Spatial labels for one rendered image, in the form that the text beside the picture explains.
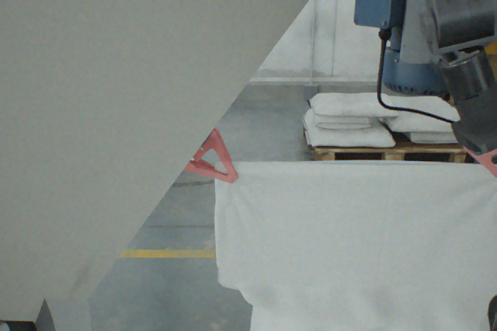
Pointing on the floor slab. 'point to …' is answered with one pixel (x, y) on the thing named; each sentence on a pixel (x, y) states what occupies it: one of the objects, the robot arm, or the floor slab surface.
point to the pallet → (404, 145)
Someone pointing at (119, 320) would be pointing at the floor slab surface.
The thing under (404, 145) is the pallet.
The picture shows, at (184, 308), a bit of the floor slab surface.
